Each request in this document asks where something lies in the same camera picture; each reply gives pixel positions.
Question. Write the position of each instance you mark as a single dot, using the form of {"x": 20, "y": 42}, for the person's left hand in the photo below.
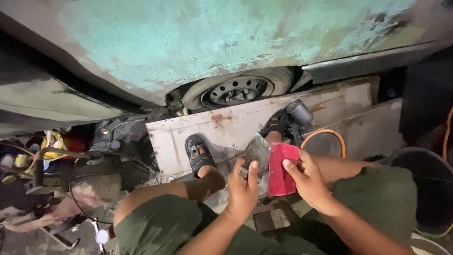
{"x": 242, "y": 198}

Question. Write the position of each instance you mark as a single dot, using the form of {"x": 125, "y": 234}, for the person's right hand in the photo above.
{"x": 313, "y": 187}

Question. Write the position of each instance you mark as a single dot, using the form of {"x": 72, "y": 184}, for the red plastic spreader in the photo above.
{"x": 279, "y": 177}

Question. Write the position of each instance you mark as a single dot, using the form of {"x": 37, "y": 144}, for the grey metal putty knife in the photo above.
{"x": 257, "y": 152}

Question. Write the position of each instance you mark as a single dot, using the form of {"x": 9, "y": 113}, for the person's right leg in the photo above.
{"x": 336, "y": 166}

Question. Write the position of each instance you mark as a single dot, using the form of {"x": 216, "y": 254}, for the person's leg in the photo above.
{"x": 336, "y": 166}
{"x": 166, "y": 193}

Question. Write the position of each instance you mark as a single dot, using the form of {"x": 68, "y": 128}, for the black left sandal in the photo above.
{"x": 199, "y": 155}

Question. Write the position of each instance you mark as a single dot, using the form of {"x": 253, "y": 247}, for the black sandal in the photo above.
{"x": 199, "y": 155}
{"x": 278, "y": 122}

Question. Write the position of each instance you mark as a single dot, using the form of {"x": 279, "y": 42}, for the white rusty metal panel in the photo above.
{"x": 233, "y": 127}

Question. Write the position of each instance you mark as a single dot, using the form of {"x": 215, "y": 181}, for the black right sandal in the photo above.
{"x": 278, "y": 122}

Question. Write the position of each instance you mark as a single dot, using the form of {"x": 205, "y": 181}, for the person's left leg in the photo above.
{"x": 166, "y": 193}

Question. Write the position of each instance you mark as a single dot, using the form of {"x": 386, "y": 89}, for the grey spray gun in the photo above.
{"x": 300, "y": 111}

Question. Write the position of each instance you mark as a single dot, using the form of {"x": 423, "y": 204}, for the grey metal panel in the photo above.
{"x": 368, "y": 131}

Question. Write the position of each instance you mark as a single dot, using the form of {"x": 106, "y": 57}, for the person's green shorts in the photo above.
{"x": 159, "y": 226}

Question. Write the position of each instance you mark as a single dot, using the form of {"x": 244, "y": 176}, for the car wheel with steel rim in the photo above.
{"x": 237, "y": 90}

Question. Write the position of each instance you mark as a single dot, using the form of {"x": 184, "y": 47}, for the black bucket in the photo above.
{"x": 430, "y": 187}

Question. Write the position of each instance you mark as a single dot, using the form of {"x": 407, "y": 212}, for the white bucket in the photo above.
{"x": 430, "y": 246}

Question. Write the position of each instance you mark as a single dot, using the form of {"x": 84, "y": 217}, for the grey dusty machine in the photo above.
{"x": 99, "y": 177}

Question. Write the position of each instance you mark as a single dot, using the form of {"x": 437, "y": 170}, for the small white round lid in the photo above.
{"x": 102, "y": 236}

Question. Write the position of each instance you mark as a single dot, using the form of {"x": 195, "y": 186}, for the black car part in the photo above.
{"x": 428, "y": 92}

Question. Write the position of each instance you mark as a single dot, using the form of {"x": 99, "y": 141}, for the teal rusty car body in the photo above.
{"x": 177, "y": 42}

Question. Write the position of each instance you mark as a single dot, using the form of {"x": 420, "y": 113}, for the red can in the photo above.
{"x": 75, "y": 143}

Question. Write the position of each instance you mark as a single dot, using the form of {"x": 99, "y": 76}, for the pink dusty cloth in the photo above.
{"x": 63, "y": 210}

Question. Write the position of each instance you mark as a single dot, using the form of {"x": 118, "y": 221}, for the yellow tape roll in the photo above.
{"x": 52, "y": 145}

